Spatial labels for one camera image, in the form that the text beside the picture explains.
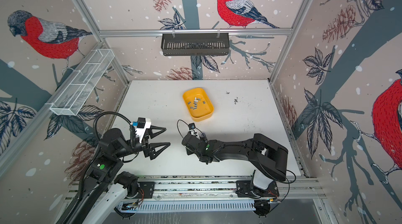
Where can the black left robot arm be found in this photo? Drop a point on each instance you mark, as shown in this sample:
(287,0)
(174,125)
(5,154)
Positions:
(104,185)

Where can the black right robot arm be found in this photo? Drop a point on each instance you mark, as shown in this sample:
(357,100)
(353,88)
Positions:
(267,156)

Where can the yellow plastic tray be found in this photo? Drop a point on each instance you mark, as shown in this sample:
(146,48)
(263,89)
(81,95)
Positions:
(201,110)

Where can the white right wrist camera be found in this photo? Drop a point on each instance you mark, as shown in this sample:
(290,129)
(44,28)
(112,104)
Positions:
(193,131)

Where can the white wire mesh shelf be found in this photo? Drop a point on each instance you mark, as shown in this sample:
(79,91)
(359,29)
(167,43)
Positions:
(74,96)

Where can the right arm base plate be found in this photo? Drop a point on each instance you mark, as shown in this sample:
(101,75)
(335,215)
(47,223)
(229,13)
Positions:
(245,189)

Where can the black wire basket shelf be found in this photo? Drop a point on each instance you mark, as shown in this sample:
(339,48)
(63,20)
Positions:
(195,44)

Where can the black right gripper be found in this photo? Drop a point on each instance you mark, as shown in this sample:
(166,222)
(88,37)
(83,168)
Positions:
(188,150)

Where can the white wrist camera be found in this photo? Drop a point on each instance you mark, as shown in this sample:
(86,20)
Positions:
(193,131)
(140,126)

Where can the aluminium mounting rail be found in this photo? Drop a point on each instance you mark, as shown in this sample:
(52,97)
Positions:
(193,194)

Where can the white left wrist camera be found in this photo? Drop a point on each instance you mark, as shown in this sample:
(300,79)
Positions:
(140,126)

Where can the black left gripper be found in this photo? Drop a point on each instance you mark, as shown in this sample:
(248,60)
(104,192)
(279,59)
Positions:
(148,149)

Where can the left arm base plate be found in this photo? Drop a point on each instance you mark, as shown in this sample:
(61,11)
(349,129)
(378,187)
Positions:
(140,190)

